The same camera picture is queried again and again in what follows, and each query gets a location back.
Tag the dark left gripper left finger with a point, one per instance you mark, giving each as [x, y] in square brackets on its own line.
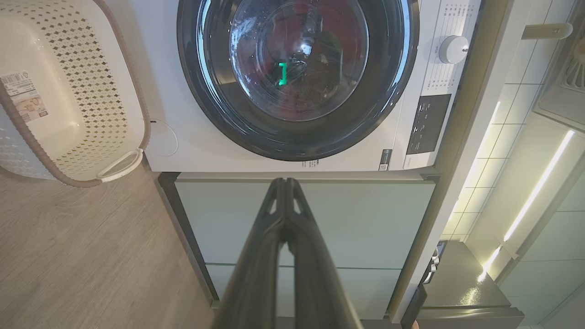
[256, 274]

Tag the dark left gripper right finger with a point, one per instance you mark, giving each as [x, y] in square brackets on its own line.
[315, 283]

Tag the round glass washing machine door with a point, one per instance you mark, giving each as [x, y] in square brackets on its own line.
[219, 105]

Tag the white front-load washing machine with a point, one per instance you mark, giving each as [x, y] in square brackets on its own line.
[183, 151]

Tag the white perforated laundry basket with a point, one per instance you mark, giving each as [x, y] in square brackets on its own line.
[82, 68]

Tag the pale blue-green cabinet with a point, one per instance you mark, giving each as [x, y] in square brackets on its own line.
[365, 219]

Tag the small black QR label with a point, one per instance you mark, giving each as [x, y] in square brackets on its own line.
[385, 160]

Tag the oval washer filter cover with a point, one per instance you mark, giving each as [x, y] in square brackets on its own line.
[162, 139]

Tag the grey countertop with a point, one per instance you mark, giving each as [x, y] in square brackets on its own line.
[457, 151]

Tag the dark washer display panel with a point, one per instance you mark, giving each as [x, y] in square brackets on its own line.
[429, 123]

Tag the LED light strip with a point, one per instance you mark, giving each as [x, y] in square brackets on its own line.
[539, 183]

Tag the white washer control knob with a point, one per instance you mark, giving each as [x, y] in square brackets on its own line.
[453, 49]

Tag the paper product label sticker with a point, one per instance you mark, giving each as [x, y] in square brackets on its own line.
[25, 98]

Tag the grey range hood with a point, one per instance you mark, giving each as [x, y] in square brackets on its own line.
[560, 91]

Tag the beige wall rail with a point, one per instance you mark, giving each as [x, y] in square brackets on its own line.
[546, 31]

